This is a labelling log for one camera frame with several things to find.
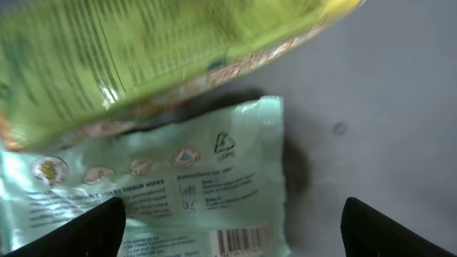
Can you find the grey plastic basket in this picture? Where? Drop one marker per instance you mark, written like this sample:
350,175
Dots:
370,112

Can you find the teal wet wipes pack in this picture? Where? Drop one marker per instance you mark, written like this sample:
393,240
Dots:
210,186

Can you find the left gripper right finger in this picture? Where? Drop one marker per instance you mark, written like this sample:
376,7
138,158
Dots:
367,232

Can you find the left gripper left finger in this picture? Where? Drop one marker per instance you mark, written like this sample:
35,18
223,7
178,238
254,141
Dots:
98,232

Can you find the green juice carton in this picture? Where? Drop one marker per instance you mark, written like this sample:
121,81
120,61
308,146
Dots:
78,69

